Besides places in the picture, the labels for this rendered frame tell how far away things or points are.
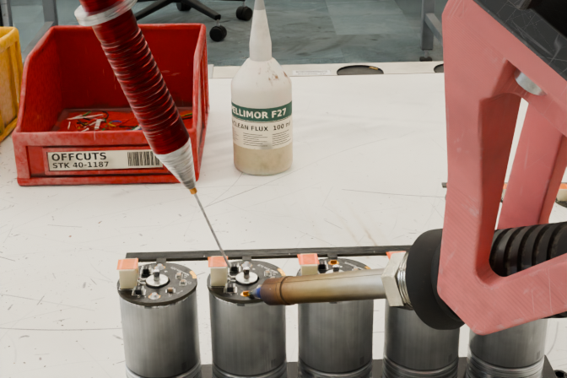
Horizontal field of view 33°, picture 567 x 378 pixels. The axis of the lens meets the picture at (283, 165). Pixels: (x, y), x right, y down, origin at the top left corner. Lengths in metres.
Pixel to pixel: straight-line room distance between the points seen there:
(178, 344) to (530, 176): 0.13
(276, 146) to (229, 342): 0.24
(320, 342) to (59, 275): 0.17
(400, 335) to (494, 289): 0.10
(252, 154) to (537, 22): 0.37
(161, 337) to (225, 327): 0.02
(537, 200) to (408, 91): 0.44
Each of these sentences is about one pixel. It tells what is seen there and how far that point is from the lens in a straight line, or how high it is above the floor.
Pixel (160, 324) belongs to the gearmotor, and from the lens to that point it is 0.29.
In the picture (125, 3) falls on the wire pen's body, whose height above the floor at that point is 0.91.
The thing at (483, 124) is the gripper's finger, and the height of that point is 0.90.
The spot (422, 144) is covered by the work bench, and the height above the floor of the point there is 0.75.
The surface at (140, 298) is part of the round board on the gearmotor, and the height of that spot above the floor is 0.81.
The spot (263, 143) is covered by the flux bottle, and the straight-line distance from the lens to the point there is 0.52.
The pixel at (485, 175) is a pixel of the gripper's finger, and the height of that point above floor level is 0.88.
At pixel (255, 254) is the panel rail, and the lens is 0.31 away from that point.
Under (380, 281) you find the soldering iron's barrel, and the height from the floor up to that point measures 0.84.
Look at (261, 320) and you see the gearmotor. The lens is 0.29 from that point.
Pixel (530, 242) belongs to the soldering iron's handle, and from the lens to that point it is 0.21.
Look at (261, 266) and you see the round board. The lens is 0.31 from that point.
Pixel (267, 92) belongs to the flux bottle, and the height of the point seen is 0.80.
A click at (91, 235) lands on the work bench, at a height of 0.75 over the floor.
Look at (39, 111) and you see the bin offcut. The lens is 0.58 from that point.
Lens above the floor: 0.96
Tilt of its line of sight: 23 degrees down
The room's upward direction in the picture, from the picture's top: 1 degrees counter-clockwise
